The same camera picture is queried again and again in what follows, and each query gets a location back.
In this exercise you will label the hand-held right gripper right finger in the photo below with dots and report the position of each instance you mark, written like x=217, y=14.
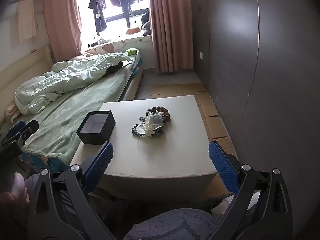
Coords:
x=222, y=170

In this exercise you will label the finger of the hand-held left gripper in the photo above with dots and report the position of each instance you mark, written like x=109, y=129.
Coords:
x=17, y=129
x=31, y=128

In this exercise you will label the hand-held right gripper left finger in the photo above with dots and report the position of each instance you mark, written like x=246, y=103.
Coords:
x=100, y=162

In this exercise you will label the black jewelry box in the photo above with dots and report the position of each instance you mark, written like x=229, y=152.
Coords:
x=110, y=130

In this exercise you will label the person's left hand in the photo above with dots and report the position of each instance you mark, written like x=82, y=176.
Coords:
x=17, y=192

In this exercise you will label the pink pillow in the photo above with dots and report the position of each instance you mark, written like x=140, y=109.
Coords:
x=10, y=111

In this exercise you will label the colourful printed mattress cover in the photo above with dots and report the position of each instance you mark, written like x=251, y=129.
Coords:
x=37, y=162

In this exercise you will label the white plush cloth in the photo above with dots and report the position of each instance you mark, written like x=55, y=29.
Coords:
x=225, y=206

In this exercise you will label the white low table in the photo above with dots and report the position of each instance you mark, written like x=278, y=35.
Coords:
x=175, y=142

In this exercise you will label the cream padded headboard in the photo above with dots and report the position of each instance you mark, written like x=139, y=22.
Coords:
x=20, y=70

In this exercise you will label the flattened cardboard boxes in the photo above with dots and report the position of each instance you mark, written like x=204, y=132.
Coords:
x=210, y=110

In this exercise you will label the person's grey trouser leg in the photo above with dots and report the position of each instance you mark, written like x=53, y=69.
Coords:
x=170, y=225

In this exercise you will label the beige bed base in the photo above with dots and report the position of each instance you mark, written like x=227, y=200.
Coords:
x=132, y=87

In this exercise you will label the black garment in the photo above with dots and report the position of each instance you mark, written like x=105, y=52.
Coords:
x=115, y=68

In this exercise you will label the green tissue box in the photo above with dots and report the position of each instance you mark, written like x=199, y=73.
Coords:
x=131, y=52

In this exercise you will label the patterned window seat cushion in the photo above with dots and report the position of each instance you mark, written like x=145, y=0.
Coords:
x=112, y=47

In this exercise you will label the dark grey wardrobe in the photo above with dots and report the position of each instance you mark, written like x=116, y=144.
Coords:
x=232, y=55

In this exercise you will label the pink curtain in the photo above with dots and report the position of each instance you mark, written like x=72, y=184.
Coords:
x=62, y=17
x=170, y=30

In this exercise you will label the orange plush item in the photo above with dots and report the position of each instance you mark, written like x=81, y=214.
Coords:
x=132, y=30

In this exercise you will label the dark bag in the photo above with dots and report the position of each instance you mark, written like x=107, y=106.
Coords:
x=146, y=23

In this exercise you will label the white wall socket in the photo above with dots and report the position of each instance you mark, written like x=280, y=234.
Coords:
x=201, y=55

